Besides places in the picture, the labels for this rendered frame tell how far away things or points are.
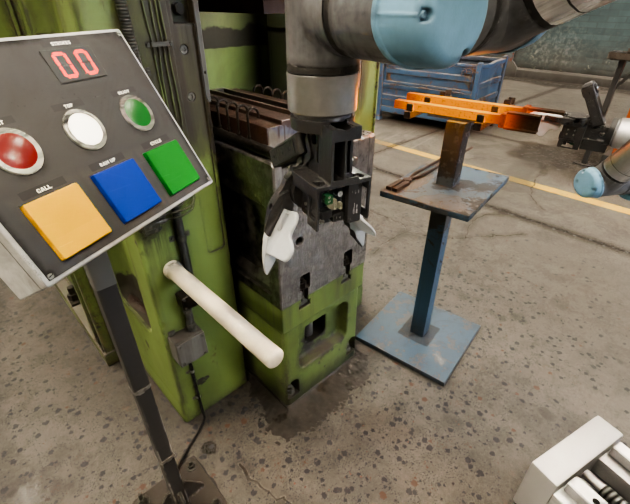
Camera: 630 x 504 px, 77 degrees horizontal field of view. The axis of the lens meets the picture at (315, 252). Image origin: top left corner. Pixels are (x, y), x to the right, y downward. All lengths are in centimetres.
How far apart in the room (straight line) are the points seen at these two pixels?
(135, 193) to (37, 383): 137
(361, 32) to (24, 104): 43
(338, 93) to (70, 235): 36
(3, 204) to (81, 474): 114
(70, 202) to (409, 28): 44
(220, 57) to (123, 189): 92
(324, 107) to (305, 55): 5
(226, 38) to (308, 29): 109
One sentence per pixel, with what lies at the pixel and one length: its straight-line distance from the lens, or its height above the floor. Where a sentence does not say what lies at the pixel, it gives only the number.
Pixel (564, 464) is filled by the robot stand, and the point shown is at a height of 77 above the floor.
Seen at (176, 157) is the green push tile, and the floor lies 102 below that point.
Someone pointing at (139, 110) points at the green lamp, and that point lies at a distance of 72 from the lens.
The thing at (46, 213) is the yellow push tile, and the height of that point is 103.
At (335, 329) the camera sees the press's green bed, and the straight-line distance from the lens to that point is 156.
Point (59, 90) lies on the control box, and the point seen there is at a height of 114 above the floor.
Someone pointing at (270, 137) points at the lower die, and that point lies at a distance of 101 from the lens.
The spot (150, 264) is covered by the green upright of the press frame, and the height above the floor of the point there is 66.
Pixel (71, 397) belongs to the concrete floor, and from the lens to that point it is 180.
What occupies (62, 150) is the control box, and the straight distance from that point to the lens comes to 62.
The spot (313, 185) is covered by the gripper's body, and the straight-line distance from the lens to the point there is 43.
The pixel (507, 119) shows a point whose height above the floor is 97.
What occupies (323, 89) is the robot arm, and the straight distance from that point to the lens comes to 42.
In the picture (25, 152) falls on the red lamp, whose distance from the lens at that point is 59.
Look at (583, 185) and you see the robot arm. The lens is 121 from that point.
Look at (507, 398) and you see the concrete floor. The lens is 171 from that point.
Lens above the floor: 124
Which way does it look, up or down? 32 degrees down
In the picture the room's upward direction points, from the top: straight up
